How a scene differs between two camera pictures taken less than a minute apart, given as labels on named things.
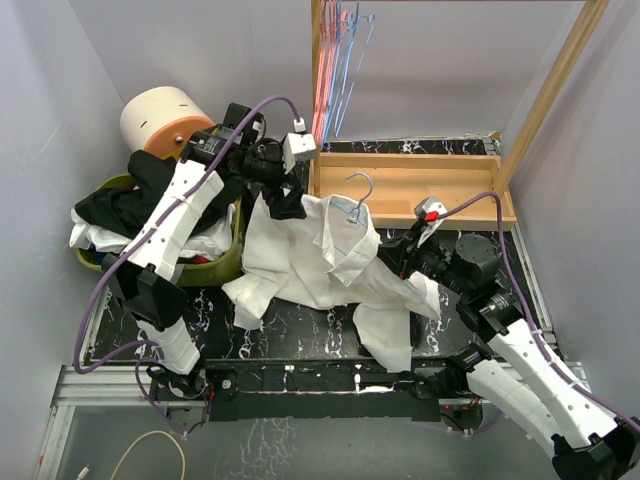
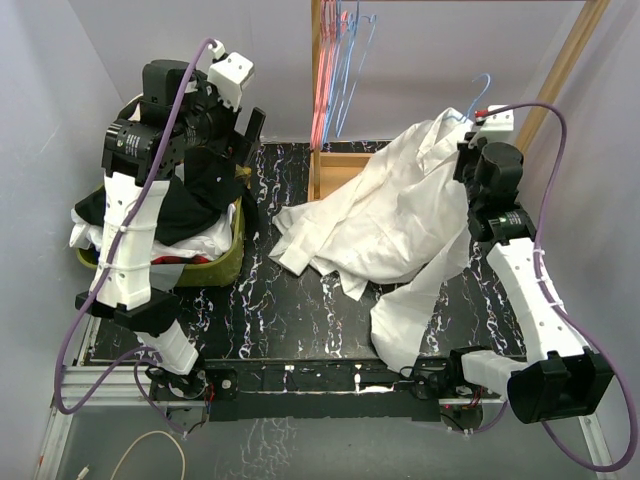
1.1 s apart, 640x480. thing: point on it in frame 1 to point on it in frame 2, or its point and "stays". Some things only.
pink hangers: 327,35 stays
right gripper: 404,251 to 466,152
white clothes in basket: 212,244 stays
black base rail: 324,390 stays
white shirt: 332,259 to 398,227
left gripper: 290,205 to 234,145
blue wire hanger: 359,206 to 483,92
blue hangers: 353,34 stays
